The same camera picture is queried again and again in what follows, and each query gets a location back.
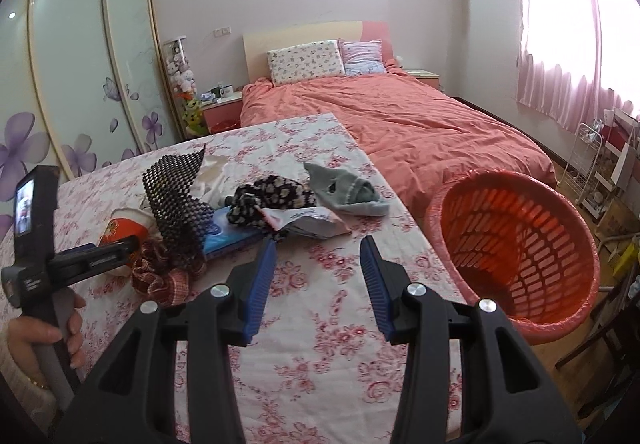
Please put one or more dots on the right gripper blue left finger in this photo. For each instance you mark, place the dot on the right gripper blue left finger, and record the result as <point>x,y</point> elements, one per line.
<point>253,298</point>

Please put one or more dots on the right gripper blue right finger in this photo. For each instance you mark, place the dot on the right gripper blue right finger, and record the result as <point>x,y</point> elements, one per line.
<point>379,277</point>

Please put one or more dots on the blue Vinda tissue pack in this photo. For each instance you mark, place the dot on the blue Vinda tissue pack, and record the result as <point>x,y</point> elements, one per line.
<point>223,237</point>

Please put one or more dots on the white pink snack wrapper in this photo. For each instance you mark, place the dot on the white pink snack wrapper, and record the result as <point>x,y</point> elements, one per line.
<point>312,222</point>

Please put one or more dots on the black daisy print cloth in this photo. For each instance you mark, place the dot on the black daisy print cloth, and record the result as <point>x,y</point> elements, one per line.
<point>272,192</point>

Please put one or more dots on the grey blue sock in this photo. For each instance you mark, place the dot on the grey blue sock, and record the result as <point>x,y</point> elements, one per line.
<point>345,192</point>

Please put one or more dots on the black mesh net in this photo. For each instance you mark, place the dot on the black mesh net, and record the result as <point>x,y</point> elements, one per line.
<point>183,220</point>

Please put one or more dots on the red white paper cup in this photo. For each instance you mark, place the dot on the red white paper cup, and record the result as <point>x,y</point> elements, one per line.
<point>126,222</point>

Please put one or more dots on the red plaid scrunchie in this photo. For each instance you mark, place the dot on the red plaid scrunchie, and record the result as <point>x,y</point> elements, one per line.
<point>157,275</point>

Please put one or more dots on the cream paper bag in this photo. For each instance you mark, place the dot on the cream paper bag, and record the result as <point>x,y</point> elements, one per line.
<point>216,180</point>

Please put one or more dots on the person's left hand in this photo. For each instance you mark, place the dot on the person's left hand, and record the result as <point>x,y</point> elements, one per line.
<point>25,332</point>

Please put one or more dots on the orange plastic laundry basket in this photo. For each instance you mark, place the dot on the orange plastic laundry basket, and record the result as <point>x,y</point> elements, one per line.
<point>505,236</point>

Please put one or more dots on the bed with salmon duvet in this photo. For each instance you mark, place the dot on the bed with salmon duvet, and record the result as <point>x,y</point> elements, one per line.
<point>415,135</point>

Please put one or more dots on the pink left nightstand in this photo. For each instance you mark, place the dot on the pink left nightstand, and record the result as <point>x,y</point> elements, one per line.
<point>223,115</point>

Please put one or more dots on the right nightstand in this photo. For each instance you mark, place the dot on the right nightstand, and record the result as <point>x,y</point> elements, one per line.
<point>426,78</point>

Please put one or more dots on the sliding wardrobe with flower print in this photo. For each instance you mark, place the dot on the sliding wardrobe with flower print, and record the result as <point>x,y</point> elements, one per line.
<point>82,88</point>

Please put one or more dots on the pink striped pillow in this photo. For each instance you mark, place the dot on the pink striped pillow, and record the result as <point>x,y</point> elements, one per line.
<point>362,57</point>

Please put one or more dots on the floral white pillow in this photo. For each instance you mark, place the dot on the floral white pillow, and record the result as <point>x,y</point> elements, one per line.
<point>305,61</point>

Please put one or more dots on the wooden pink headboard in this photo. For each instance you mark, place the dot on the wooden pink headboard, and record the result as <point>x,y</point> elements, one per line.
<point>256,45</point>

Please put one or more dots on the plush toy display tube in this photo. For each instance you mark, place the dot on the plush toy display tube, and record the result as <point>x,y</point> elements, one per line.
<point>184,92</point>

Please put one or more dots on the dark wooden chair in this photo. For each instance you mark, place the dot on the dark wooden chair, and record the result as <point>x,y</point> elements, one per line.
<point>616,326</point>

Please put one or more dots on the pink window curtain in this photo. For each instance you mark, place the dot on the pink window curtain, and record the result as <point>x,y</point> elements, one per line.
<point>579,58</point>

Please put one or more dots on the white wire rack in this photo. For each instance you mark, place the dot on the white wire rack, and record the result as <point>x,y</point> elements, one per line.
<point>588,172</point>

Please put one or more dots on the wall power socket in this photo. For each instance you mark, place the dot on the wall power socket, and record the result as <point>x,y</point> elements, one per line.
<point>223,31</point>

